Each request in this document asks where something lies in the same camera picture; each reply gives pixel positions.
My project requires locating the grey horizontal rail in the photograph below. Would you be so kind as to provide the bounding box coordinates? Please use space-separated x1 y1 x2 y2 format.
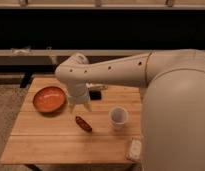
0 49 147 65

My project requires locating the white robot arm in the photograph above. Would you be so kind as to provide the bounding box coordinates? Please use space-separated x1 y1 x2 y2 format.
55 49 205 171

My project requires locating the wooden table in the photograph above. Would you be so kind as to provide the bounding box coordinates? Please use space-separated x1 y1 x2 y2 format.
0 77 141 164

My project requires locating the white ceramic cup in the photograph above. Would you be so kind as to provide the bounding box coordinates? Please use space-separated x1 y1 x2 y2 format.
109 106 128 130

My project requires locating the red-brown oblong object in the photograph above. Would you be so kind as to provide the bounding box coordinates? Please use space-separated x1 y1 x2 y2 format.
75 116 92 132

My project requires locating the black table leg bracket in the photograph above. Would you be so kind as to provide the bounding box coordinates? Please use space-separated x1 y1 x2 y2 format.
20 72 33 88

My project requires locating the white packet at table edge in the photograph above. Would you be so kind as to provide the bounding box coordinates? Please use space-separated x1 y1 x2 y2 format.
126 138 142 162

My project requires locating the white patterned box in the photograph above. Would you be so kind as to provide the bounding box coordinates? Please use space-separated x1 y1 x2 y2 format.
86 83 107 91

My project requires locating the orange ceramic bowl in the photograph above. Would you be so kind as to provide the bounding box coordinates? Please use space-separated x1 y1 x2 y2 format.
33 86 66 113

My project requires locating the black rectangular block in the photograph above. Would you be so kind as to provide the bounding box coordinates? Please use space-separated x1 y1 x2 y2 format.
89 91 102 100

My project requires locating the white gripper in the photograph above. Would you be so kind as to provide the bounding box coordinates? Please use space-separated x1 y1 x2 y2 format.
67 83 92 112

